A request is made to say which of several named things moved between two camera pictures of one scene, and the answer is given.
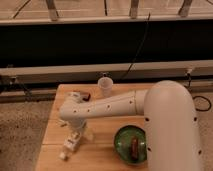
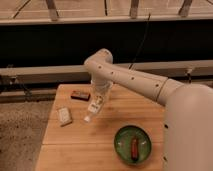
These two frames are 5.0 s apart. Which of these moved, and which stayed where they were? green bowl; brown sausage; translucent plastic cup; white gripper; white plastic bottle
Moved: white gripper; white plastic bottle
Stayed: green bowl; brown sausage; translucent plastic cup
